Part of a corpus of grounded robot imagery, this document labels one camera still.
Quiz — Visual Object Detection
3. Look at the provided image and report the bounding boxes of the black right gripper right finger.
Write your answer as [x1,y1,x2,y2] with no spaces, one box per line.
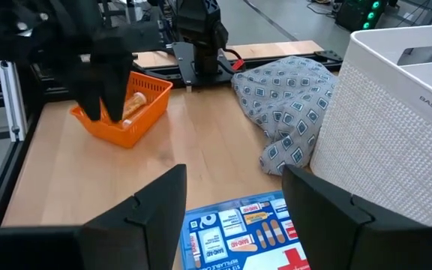
[281,164,432,270]

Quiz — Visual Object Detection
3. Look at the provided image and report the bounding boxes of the blue first aid kit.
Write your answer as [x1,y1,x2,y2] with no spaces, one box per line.
[178,190,313,270]

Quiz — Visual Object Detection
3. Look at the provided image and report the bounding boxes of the grey patterned cloth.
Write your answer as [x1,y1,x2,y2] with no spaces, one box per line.
[230,55,338,176]

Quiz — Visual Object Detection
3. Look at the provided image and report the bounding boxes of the black cable red connector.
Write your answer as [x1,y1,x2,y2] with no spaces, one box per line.
[219,46,246,72]

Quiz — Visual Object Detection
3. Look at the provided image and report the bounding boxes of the black computer green lights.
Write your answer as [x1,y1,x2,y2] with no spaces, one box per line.
[334,0,386,33]

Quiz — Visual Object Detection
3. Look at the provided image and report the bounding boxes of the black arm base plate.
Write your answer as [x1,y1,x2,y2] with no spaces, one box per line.
[170,40,247,88]

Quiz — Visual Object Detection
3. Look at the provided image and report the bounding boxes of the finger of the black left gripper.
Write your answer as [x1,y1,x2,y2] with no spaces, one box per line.
[69,67,103,122]
[97,55,133,123]

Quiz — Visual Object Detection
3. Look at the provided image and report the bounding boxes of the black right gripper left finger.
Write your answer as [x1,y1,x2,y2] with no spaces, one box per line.
[79,163,188,270]

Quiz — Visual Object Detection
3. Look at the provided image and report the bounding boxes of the silver aluminium extrusion post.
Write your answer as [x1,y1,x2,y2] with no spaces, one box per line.
[0,61,29,143]

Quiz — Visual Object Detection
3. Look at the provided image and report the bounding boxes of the orange plastic mesh basket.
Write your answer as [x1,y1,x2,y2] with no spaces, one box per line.
[69,70,174,149]

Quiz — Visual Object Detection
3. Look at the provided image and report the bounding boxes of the white textured plastic basket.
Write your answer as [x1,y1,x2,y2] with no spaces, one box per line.
[309,24,432,228]

